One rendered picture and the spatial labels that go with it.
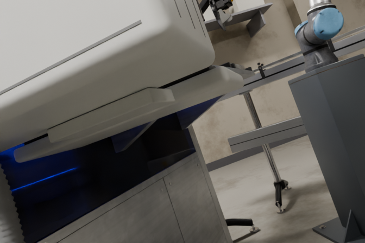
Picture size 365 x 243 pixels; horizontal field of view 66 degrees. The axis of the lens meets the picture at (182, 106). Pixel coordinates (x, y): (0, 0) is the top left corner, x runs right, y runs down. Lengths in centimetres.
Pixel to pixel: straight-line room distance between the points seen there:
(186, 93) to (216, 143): 389
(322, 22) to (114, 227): 110
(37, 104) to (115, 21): 12
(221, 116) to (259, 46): 131
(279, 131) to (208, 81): 172
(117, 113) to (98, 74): 14
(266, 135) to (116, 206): 143
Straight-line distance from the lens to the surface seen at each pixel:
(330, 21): 135
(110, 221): 90
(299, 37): 149
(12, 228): 45
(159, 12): 23
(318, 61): 146
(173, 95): 43
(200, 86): 42
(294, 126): 210
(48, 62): 28
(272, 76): 207
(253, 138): 215
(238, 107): 443
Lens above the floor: 73
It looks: 4 degrees up
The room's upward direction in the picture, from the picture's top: 19 degrees counter-clockwise
